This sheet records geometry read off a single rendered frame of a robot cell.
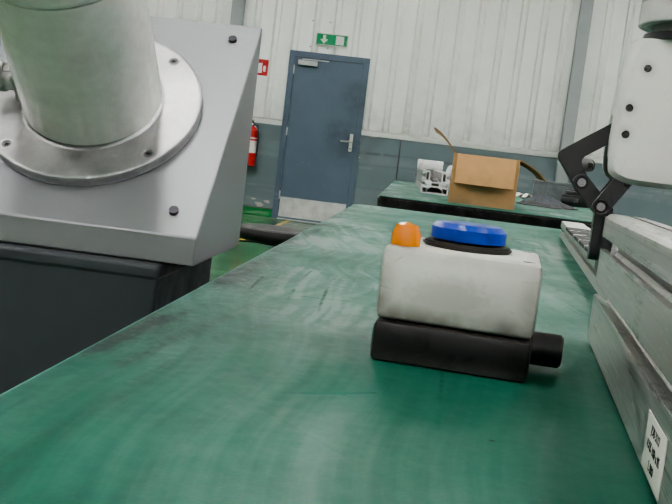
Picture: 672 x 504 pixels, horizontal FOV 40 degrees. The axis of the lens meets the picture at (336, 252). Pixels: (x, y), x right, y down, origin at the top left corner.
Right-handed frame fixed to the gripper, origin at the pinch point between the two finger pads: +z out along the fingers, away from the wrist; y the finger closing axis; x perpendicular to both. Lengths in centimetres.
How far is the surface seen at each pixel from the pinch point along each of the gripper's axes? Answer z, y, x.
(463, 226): -1.9, 13.1, 19.4
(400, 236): -1.1, 16.1, 21.3
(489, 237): -1.5, 11.7, 19.2
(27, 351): 14.0, 47.5, 0.1
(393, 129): -42, 175, -1086
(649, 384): 2.2, 4.8, 32.4
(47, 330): 12.1, 46.0, 0.0
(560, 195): 2, -7, -358
